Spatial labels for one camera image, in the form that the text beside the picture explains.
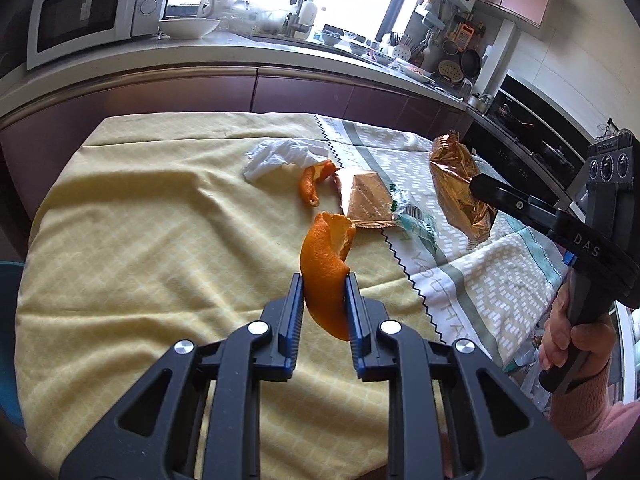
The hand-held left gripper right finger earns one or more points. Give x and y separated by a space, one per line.
354 330

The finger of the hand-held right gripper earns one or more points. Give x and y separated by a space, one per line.
515 205

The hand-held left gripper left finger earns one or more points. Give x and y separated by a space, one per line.
296 322

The large orange peel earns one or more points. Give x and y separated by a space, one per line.
320 270

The gold snack bag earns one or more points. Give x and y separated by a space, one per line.
455 190

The green and white wrapper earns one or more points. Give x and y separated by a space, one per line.
417 222

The blue plastic trash bin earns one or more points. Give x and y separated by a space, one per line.
7 340

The person's right forearm pink sleeve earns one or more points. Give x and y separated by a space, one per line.
585 402

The person's right hand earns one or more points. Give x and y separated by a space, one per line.
595 337

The black stove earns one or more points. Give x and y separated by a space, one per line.
525 125

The beige brick-patterned tablecloth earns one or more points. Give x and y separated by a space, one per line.
480 280

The brown foil wrapper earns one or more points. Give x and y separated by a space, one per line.
367 197

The small orange peel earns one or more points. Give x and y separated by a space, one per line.
310 185

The black frying pan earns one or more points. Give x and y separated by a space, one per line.
470 62

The round strainer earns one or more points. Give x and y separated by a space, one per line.
448 71

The white plate with food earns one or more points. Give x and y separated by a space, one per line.
417 73

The white tissue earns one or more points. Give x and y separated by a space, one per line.
272 157

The yellow tablecloth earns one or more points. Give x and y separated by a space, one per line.
150 240

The orange grater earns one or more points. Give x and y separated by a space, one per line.
467 33

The small patterned bowl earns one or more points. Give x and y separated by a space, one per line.
330 36
349 36
358 50
385 58

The mauve lower kitchen cabinet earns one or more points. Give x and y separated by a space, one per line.
200 92

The metal faucet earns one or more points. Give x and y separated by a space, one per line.
299 29

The white soap bottle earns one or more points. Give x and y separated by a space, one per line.
307 12

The pile of clear plastic containers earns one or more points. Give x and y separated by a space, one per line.
250 15

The wide white bowl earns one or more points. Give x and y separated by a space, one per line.
190 27

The white microwave oven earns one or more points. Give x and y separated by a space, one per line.
80 10

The grey wall rack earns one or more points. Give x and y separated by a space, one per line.
432 17

